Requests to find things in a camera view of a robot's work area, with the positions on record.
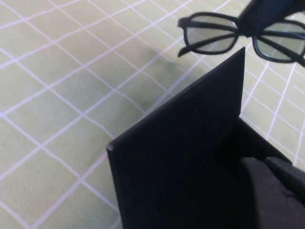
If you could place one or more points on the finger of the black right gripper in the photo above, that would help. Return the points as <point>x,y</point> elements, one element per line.
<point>259,14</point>

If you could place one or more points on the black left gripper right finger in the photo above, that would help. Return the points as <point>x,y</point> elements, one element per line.
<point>286,174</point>

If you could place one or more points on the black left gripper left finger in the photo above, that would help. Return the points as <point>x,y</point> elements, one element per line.
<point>262,202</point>

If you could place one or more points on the black framed glasses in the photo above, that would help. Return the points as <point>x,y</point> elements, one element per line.
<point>209,35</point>

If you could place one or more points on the black glasses case box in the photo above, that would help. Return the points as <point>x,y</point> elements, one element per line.
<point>178,155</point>

